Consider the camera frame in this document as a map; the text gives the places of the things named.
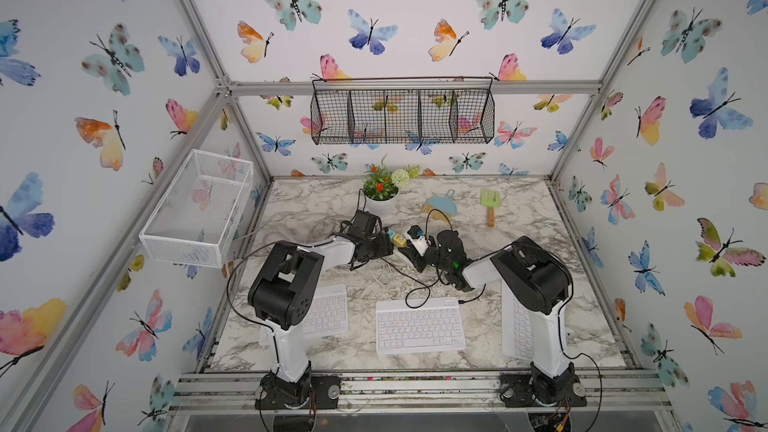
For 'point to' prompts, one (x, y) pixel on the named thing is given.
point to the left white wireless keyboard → (328, 312)
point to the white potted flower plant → (381, 187)
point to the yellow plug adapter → (398, 242)
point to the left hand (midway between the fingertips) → (391, 246)
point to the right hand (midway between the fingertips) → (403, 242)
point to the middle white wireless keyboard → (437, 326)
